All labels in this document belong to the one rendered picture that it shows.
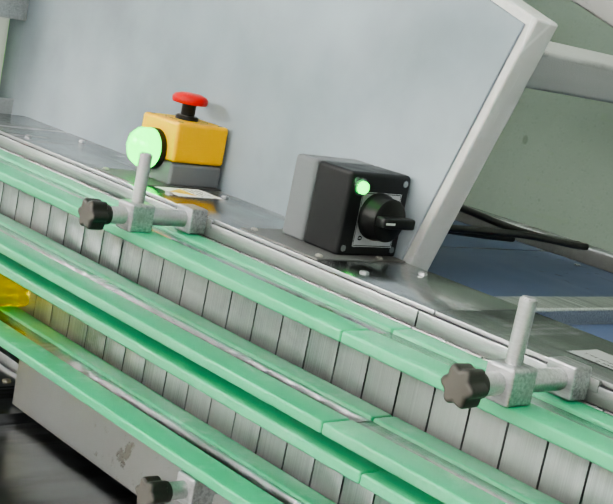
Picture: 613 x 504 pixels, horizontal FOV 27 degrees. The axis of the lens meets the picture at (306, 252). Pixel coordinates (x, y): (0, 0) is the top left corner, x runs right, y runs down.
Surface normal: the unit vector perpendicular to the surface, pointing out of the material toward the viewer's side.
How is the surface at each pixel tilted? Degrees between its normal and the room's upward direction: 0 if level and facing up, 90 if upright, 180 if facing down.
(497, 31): 0
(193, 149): 90
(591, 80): 90
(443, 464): 90
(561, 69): 90
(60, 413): 0
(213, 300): 0
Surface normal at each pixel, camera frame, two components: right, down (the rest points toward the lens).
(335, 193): -0.74, -0.03
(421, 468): 0.19, -0.97
